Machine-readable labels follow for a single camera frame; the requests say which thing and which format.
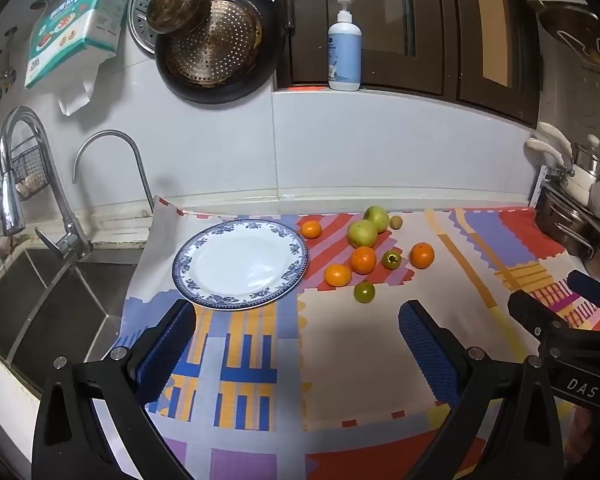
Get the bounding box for stainless steel double sink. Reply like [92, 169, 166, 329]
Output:
[0, 245, 146, 396]

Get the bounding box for stainless steel pot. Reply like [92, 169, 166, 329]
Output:
[534, 185, 600, 283]

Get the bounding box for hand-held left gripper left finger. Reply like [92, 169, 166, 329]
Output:
[31, 299, 197, 480]

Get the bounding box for hanging metal pan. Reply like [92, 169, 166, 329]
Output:
[537, 2, 600, 68]

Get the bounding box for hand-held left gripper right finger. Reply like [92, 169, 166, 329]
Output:
[398, 299, 566, 480]

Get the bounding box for white-handled pot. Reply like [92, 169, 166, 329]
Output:
[525, 122, 600, 201]

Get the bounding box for green apple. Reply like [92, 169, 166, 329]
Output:
[348, 220, 379, 249]
[363, 205, 390, 234]

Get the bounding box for dark wooden window frame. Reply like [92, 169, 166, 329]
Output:
[275, 0, 543, 128]

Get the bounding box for black frying pan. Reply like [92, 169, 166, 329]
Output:
[154, 0, 287, 105]

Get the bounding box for colourful patterned cloth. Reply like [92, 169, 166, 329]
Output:
[87, 195, 600, 480]

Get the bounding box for blue-rimmed white plate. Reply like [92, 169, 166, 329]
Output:
[172, 219, 309, 310]

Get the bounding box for perforated metal strainer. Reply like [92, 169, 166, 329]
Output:
[166, 2, 262, 86]

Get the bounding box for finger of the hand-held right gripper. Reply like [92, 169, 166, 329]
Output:
[567, 269, 600, 312]
[508, 289, 577, 347]

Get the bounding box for chrome pull-out faucet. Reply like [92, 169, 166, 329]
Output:
[0, 106, 93, 261]

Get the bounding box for white pump soap bottle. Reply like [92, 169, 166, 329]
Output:
[327, 0, 363, 92]

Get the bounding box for black wire basket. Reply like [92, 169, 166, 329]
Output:
[0, 144, 49, 206]

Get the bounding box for thin gooseneck faucet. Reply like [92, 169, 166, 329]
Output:
[72, 130, 153, 218]

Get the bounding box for green paper towel pack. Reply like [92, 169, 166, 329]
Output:
[24, 0, 132, 117]

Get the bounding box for brass wall hooks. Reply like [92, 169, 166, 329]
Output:
[0, 30, 18, 103]

